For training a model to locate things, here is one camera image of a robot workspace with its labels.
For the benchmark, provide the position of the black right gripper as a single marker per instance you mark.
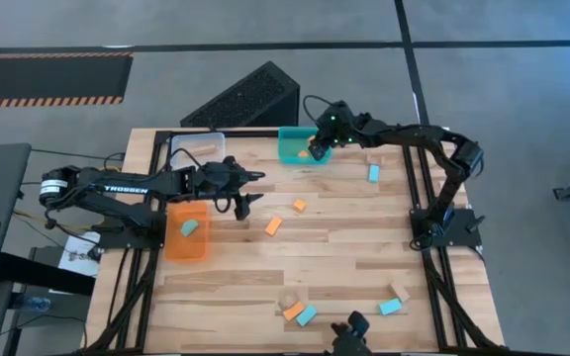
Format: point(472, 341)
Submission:
point(342, 126)

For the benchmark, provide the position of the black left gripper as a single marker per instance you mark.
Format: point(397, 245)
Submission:
point(216, 178)

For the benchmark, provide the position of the long orange block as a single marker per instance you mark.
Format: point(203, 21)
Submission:
point(311, 139)

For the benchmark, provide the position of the small orange block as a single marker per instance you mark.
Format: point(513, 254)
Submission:
point(299, 205)
point(304, 153)

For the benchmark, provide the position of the orange rectangular block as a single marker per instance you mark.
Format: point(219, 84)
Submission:
point(273, 226)
point(293, 311)

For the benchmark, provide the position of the half-round natural wood block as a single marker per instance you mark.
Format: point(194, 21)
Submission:
point(288, 299)

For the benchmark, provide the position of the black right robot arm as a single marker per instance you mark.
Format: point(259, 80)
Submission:
point(413, 133)

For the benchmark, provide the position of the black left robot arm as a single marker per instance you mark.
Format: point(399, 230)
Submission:
point(117, 190)

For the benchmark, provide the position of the teal plastic bin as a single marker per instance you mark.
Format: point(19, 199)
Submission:
point(290, 148)

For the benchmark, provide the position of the clear plastic bin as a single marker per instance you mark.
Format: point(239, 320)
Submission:
point(186, 143)

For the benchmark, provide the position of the orange plastic bin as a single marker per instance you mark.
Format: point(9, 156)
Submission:
point(186, 249)

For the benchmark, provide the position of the black perforated box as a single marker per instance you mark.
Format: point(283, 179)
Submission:
point(245, 99)

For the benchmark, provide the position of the white paper sheet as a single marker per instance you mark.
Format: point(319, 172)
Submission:
point(79, 257)

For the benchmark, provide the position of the black bulky object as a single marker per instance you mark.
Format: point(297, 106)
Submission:
point(349, 341)

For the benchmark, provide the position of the black cart base bar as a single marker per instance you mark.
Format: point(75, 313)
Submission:
point(42, 274)

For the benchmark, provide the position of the black hazard-striped floor mat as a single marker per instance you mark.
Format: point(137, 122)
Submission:
point(42, 76)

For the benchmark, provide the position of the clear water bottle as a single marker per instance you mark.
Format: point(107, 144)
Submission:
point(35, 304)

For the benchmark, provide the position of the dark grey panel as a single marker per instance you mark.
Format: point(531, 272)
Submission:
point(3, 198)

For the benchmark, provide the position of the black aluminium table frame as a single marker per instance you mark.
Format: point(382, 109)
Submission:
point(250, 134)

